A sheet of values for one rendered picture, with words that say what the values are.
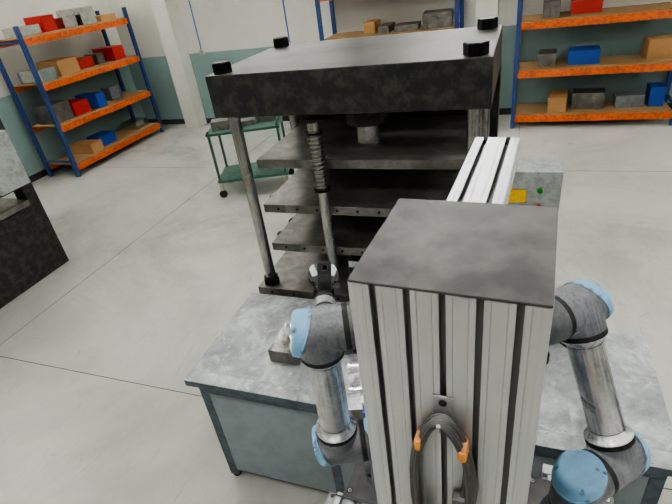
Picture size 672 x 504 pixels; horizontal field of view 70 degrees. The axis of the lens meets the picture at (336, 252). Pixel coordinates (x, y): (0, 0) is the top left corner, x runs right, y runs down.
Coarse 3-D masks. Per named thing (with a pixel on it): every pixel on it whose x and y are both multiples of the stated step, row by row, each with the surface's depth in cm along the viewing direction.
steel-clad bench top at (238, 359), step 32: (256, 320) 258; (288, 320) 255; (224, 352) 239; (256, 352) 236; (608, 352) 208; (640, 352) 206; (224, 384) 220; (256, 384) 218; (288, 384) 215; (544, 384) 197; (576, 384) 195; (640, 384) 192; (544, 416) 184; (576, 416) 183; (640, 416) 179; (576, 448) 171
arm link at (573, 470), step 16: (560, 464) 118; (576, 464) 117; (592, 464) 116; (608, 464) 117; (560, 480) 116; (576, 480) 114; (592, 480) 113; (608, 480) 116; (560, 496) 117; (576, 496) 113; (592, 496) 112; (608, 496) 116
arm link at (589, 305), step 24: (576, 288) 115; (600, 288) 116; (576, 312) 111; (600, 312) 114; (576, 336) 115; (600, 336) 114; (576, 360) 118; (600, 360) 116; (600, 384) 117; (600, 408) 118; (600, 432) 120; (624, 432) 119; (624, 456) 118; (648, 456) 120; (624, 480) 117
